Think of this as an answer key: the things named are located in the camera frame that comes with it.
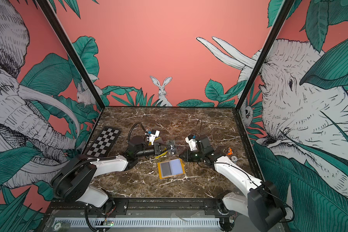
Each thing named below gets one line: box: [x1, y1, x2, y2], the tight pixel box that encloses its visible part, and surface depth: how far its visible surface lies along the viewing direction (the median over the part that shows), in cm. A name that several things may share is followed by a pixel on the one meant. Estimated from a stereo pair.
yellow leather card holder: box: [157, 158, 186, 180], surface depth 90 cm
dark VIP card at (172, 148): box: [167, 139, 178, 156], surface depth 81 cm
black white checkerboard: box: [85, 126, 121, 158], surface depth 97 cm
